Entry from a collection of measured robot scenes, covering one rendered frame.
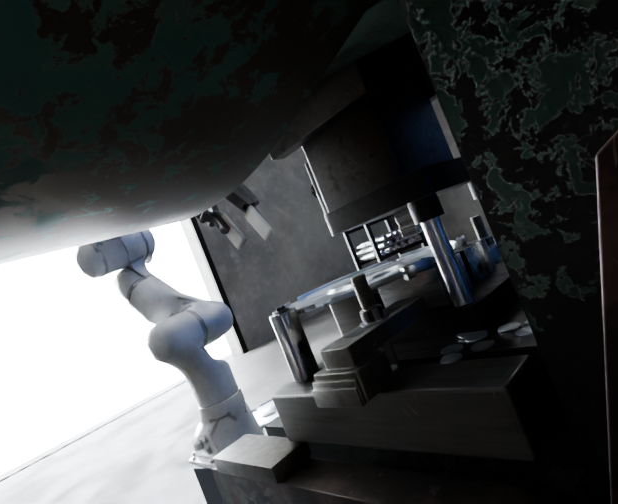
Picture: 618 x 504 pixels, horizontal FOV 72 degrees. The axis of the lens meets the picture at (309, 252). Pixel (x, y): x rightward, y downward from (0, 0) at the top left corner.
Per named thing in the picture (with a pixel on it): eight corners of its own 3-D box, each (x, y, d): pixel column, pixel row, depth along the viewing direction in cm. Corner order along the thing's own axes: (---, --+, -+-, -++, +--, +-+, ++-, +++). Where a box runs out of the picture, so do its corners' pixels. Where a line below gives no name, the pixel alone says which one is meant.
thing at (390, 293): (388, 316, 56) (375, 284, 56) (441, 281, 66) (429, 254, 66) (449, 304, 49) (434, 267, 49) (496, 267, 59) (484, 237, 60)
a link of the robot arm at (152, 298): (126, 314, 118) (178, 295, 133) (187, 366, 108) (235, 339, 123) (131, 281, 114) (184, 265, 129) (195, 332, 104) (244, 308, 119)
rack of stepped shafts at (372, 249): (418, 347, 288) (366, 218, 290) (383, 345, 330) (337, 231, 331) (463, 322, 306) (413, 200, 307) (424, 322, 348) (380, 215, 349)
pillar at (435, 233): (450, 308, 47) (403, 191, 47) (459, 301, 49) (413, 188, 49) (468, 304, 45) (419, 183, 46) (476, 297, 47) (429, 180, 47)
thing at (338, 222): (334, 255, 56) (319, 217, 56) (411, 223, 70) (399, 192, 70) (440, 215, 44) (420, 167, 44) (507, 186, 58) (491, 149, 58)
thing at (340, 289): (472, 234, 71) (470, 229, 71) (431, 272, 47) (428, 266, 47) (331, 283, 86) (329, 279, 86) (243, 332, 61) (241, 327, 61)
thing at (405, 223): (398, 240, 58) (388, 215, 58) (416, 232, 61) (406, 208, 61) (418, 233, 55) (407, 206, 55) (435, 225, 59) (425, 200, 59)
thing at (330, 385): (317, 407, 42) (279, 310, 42) (405, 339, 53) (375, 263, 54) (362, 407, 37) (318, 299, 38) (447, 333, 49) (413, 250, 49)
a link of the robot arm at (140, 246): (130, 316, 120) (93, 285, 127) (178, 289, 131) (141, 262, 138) (124, 263, 108) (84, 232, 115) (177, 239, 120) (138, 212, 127)
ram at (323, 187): (306, 225, 61) (231, 36, 62) (366, 206, 72) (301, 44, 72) (402, 178, 49) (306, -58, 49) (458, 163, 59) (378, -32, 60)
